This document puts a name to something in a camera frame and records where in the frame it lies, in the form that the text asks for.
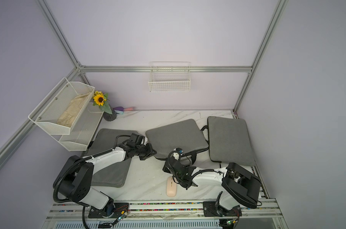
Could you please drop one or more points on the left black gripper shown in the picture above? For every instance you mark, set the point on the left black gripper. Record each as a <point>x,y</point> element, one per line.
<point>150,151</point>

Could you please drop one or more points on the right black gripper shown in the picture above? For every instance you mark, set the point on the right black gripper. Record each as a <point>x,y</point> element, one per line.
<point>167,169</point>

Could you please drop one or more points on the grey laptop bag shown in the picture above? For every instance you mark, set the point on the grey laptop bag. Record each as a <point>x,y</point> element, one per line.
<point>229,141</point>
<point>184,134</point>
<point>111,171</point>

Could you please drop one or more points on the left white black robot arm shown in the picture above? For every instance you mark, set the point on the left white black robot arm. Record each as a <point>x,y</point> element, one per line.
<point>73,184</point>

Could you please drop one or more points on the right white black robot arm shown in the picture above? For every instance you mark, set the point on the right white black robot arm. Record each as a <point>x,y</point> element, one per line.
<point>241,187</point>

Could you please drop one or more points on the pink computer mouse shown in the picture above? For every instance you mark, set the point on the pink computer mouse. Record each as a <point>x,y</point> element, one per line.
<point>171,187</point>

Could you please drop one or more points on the pastel toy mushrooms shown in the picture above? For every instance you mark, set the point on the pastel toy mushrooms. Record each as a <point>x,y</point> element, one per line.
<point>121,110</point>

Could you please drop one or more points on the lower white mesh shelf basket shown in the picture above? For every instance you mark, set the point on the lower white mesh shelf basket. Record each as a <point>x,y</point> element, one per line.
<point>83,131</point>

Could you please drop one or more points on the white mesh shelf basket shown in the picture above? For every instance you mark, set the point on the white mesh shelf basket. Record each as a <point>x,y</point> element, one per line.
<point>83,131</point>
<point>46,114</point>

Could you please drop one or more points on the artificial sunflower bouquet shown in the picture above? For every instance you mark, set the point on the artificial sunflower bouquet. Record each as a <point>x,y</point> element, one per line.
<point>101,100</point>

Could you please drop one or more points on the beige cloth in basket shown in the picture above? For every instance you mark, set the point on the beige cloth in basket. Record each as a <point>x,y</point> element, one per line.
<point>72,111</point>

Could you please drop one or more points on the upper white mesh shelf basket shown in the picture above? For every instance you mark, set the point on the upper white mesh shelf basket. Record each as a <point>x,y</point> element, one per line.
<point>46,114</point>

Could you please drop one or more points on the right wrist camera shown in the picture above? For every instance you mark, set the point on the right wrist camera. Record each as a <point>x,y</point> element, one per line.
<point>177,154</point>

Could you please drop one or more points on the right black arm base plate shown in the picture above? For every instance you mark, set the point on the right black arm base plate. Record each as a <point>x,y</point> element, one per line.
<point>212,209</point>

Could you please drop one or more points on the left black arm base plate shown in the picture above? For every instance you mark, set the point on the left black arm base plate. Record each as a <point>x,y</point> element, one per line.
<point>116,212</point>

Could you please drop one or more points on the aluminium frame rails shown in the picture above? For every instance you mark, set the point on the aluminium frame rails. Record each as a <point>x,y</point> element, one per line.
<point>149,55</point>

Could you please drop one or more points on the white wire wall basket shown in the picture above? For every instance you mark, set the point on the white wire wall basket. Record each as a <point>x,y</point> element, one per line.
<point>170,77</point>

